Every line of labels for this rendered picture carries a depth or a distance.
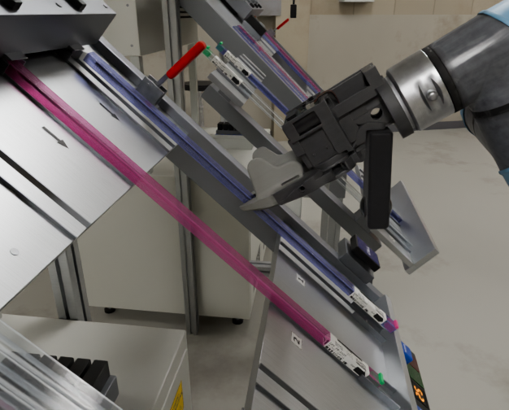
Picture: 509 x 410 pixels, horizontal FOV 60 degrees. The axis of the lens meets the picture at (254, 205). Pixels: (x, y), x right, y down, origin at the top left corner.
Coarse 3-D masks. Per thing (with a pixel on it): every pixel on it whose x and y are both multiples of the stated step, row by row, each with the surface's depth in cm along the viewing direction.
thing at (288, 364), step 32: (288, 256) 56; (288, 288) 51; (320, 288) 57; (288, 320) 46; (320, 320) 51; (352, 320) 57; (256, 352) 40; (288, 352) 42; (320, 352) 46; (256, 384) 36; (288, 384) 39; (320, 384) 42; (352, 384) 46; (384, 384) 50
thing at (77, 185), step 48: (0, 96) 37; (96, 96) 49; (0, 144) 34; (48, 144) 38; (144, 144) 50; (0, 192) 30; (48, 192) 33; (96, 192) 38; (0, 240) 28; (48, 240) 31; (0, 288) 26
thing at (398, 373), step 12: (384, 300) 65; (384, 336) 59; (396, 336) 58; (384, 348) 58; (396, 348) 56; (396, 360) 54; (396, 372) 53; (396, 384) 51; (408, 384) 51; (396, 396) 50; (408, 396) 49; (408, 408) 48
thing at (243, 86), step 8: (208, 56) 73; (240, 88) 74; (248, 88) 74; (248, 96) 75; (256, 96) 75; (256, 104) 75; (264, 104) 75; (264, 112) 76; (272, 112) 75; (280, 120) 76; (344, 184) 79; (352, 192) 79; (360, 200) 80; (392, 224) 82; (392, 232) 81; (400, 232) 82; (400, 240) 82; (408, 240) 82; (408, 248) 82
